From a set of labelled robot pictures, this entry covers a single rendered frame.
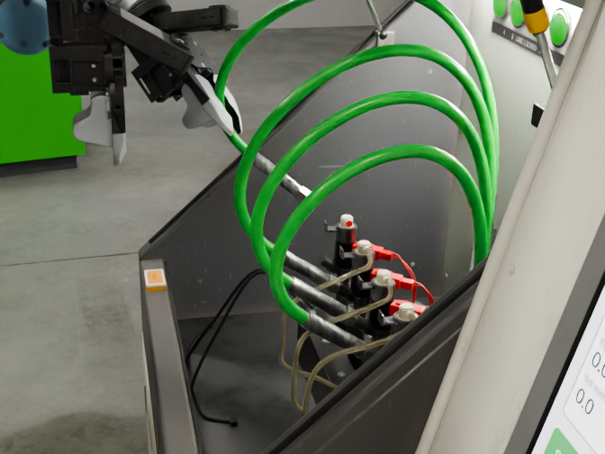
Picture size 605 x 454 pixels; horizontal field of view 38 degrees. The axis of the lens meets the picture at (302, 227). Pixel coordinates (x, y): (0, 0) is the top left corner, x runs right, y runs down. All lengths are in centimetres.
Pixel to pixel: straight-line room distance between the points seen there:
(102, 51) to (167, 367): 43
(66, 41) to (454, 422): 57
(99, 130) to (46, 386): 191
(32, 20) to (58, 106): 331
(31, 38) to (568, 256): 73
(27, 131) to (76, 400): 196
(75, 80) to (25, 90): 340
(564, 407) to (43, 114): 394
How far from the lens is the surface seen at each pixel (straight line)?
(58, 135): 451
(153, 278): 139
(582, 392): 67
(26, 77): 440
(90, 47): 101
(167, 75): 122
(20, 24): 117
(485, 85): 116
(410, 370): 86
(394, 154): 86
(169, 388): 115
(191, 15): 122
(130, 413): 274
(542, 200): 76
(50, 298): 338
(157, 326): 128
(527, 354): 75
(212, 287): 152
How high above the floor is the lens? 161
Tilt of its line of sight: 24 degrees down
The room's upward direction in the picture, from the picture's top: 2 degrees clockwise
